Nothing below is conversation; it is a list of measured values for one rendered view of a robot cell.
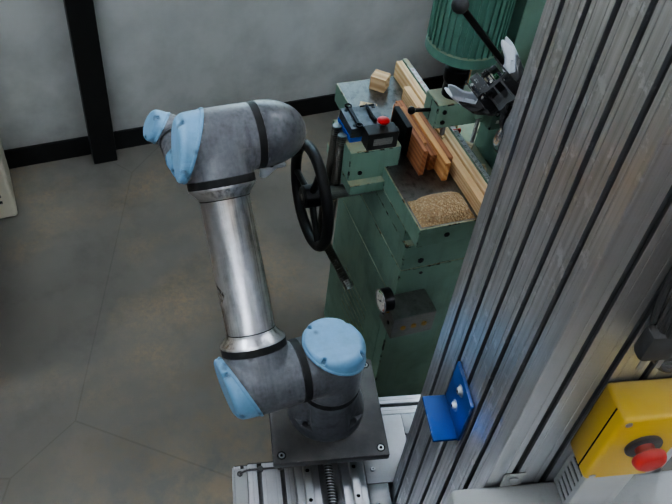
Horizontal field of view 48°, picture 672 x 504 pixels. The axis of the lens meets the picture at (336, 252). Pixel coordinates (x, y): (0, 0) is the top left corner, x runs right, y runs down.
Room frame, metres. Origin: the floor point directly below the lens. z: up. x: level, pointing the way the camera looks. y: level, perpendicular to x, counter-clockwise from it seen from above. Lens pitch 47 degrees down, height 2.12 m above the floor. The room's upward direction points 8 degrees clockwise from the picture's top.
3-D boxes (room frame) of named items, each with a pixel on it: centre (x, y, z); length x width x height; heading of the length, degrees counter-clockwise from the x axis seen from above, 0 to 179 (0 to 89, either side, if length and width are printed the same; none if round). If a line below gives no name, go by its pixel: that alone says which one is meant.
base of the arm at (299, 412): (0.81, -0.02, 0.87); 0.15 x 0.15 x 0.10
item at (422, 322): (1.27, -0.21, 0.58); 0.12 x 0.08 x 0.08; 115
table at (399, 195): (1.56, -0.11, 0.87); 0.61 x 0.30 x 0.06; 25
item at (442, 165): (1.56, -0.19, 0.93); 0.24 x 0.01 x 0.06; 25
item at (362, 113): (1.52, -0.04, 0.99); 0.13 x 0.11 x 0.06; 25
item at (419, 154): (1.55, -0.14, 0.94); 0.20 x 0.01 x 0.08; 25
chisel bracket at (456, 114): (1.58, -0.25, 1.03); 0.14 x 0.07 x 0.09; 115
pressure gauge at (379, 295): (1.24, -0.14, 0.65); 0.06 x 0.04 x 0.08; 25
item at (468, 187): (1.53, -0.25, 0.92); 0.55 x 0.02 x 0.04; 25
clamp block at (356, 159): (1.52, -0.04, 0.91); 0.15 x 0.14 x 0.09; 25
